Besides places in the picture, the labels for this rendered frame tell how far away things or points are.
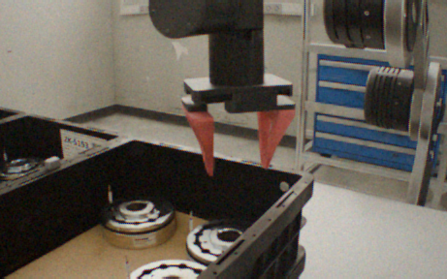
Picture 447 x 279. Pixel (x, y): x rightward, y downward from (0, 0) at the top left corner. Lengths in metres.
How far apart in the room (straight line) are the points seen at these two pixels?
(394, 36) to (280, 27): 2.68
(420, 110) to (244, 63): 0.78
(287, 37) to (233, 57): 2.91
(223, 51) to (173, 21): 0.08
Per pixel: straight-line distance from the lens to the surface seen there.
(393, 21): 0.66
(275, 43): 3.35
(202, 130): 0.40
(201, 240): 0.49
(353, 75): 2.24
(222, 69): 0.41
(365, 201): 0.99
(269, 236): 0.40
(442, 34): 3.00
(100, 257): 0.54
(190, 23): 0.34
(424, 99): 1.12
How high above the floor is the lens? 1.13
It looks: 18 degrees down
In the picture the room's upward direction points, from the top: straight up
